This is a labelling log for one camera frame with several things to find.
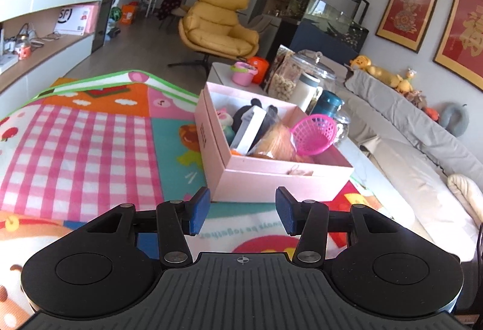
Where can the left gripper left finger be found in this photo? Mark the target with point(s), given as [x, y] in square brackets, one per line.
[176, 219]

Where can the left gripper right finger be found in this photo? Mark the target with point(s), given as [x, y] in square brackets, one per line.
[309, 221]

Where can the pink plastic strainer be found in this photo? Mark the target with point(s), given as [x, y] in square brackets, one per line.
[313, 134]

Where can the bagged sliced bread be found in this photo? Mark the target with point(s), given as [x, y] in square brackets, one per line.
[275, 144]

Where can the pink doll toy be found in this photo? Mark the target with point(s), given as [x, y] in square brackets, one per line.
[226, 122]

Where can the pink gift box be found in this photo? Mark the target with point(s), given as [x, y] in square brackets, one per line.
[271, 163]

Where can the small glass seed jar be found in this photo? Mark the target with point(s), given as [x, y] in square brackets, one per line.
[342, 120]

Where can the beige sofa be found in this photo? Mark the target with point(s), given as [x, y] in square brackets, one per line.
[437, 176]

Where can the black plush toy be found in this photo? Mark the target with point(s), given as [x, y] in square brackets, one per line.
[270, 119]

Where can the teal thermos bottle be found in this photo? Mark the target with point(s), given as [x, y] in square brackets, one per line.
[328, 104]

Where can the colourful play mat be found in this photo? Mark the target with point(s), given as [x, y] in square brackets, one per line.
[83, 147]

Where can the white thermos bottle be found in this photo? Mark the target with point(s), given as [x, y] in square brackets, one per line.
[304, 90]

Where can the large glass nut jar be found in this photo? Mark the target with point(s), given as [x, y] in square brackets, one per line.
[288, 69]

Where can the pink toy bucket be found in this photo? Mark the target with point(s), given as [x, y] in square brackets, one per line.
[243, 73]

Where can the orange container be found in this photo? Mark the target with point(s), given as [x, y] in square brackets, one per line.
[262, 65]

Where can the yellow duck plush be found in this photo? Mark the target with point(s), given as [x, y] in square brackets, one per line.
[384, 76]

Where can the grey neck pillow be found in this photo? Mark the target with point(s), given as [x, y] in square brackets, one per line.
[455, 119]

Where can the yellow lounge chair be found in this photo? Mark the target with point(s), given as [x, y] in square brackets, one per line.
[212, 28]

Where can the fish tank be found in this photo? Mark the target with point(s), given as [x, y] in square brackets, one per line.
[337, 36]

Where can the orange shopping bag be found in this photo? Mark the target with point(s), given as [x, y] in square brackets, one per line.
[128, 13]

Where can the white SF parcel box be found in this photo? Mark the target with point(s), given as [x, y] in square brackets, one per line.
[77, 20]

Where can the red framed picture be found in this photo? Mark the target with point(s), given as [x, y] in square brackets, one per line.
[405, 22]
[461, 44]

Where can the white router box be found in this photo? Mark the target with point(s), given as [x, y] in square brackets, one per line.
[7, 61]

